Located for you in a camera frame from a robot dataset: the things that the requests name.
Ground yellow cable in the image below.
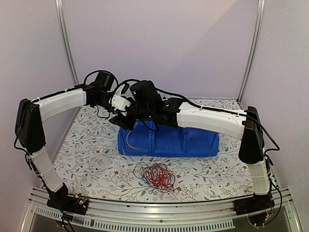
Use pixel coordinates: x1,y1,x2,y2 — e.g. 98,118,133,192
122,130,140,155

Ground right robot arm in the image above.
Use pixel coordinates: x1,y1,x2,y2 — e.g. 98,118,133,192
109,80,271,211

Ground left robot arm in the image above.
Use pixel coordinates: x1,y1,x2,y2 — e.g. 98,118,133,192
14,70,131,210

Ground blue plastic bin far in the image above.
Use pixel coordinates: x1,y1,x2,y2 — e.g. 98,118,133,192
117,122,155,156

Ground floral tablecloth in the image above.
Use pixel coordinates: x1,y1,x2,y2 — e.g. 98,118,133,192
54,106,253,203

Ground blue plastic bin near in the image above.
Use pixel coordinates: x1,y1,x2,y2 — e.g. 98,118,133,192
180,128,220,158

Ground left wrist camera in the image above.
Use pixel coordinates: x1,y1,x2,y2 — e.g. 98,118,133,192
111,83,131,116

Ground red cable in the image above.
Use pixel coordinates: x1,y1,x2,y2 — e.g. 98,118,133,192
144,165,176,194

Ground left aluminium corner post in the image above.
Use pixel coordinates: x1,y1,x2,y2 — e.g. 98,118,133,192
55,0,79,85

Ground aluminium corner post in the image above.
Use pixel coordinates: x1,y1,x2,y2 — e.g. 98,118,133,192
237,0,265,104
55,0,79,85

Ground aluminium front rail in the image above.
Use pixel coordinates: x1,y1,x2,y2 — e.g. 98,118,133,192
21,187,302,232

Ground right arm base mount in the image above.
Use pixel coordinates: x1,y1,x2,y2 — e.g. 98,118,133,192
233,193,275,227

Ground right aluminium corner post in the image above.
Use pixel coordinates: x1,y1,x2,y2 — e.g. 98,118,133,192
237,0,265,104

